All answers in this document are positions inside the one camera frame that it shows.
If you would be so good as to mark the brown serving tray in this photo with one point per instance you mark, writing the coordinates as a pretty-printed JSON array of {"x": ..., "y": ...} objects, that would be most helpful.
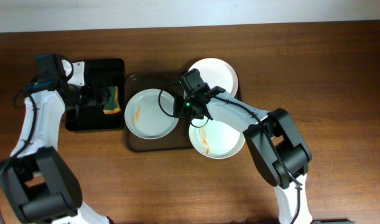
[{"x": 178, "y": 138}]

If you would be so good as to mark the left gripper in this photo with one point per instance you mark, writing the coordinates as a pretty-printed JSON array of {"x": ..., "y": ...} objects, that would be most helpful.
[{"x": 94, "y": 95}]

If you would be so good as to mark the light green plate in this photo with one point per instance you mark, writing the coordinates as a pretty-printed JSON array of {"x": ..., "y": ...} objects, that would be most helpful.
[{"x": 215, "y": 139}]

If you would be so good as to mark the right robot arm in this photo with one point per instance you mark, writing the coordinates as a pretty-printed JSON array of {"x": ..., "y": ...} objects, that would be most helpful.
[{"x": 277, "y": 148}]

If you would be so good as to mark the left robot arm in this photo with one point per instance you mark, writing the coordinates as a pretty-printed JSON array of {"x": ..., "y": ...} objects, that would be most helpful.
[{"x": 36, "y": 181}]

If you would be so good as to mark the black plastic tray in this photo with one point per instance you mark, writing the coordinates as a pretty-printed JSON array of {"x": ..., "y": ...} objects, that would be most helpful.
[{"x": 108, "y": 71}]

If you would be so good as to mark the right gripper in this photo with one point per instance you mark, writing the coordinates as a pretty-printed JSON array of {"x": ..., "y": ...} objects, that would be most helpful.
[{"x": 183, "y": 111}]

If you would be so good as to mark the light blue plate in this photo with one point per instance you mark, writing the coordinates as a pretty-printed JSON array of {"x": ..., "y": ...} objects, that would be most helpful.
[{"x": 144, "y": 117}]

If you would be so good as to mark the yellow green sponge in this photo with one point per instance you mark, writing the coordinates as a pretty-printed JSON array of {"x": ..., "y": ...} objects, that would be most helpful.
[{"x": 112, "y": 106}]

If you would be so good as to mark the pink white plate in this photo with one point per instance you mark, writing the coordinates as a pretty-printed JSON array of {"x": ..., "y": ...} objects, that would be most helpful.
[{"x": 217, "y": 72}]

